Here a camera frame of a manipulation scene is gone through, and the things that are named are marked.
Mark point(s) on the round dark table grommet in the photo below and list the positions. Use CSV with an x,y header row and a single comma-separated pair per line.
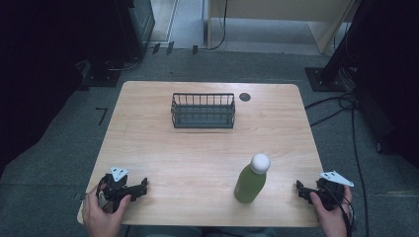
x,y
244,96

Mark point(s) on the green bottle with white cap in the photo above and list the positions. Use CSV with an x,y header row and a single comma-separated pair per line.
x,y
252,182

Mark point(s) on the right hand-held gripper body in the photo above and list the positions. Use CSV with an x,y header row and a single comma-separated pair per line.
x,y
330,195

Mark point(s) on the person's left hand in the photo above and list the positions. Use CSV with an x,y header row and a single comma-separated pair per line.
x,y
100,219

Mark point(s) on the black stand with base plate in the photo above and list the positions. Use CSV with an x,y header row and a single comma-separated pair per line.
x,y
102,77
324,79

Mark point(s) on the dark cabinet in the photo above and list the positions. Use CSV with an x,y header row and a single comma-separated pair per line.
x,y
143,19

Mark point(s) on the person's right hand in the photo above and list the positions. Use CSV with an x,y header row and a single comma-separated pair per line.
x,y
331,221

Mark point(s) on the light wooden desk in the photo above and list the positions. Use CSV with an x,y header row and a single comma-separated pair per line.
x,y
280,10

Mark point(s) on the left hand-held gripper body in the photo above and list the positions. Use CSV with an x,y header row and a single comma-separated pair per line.
x,y
116,190

